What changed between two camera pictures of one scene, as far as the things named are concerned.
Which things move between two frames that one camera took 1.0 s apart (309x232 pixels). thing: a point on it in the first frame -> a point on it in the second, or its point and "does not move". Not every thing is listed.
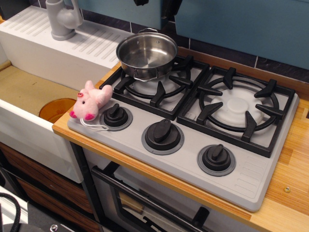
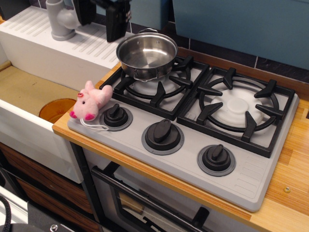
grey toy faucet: x=64 y=19 does not move
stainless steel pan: x=147 y=55 does not move
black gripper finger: x=141 y=2 -> x=87 y=11
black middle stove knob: x=162 y=137 does not move
